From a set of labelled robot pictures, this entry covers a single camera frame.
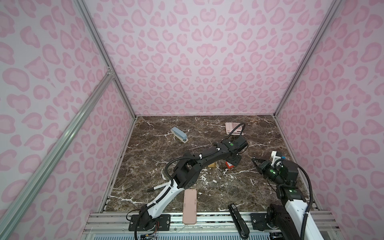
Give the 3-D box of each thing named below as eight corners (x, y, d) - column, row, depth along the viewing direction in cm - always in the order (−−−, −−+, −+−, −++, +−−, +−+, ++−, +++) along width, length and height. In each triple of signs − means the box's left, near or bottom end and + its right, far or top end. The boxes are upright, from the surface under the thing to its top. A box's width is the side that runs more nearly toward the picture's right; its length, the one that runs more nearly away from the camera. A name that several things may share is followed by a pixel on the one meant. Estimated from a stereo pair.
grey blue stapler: (171, 135, 111) (169, 130, 107) (175, 130, 113) (174, 126, 109) (185, 144, 106) (184, 139, 102) (189, 139, 108) (189, 134, 104)
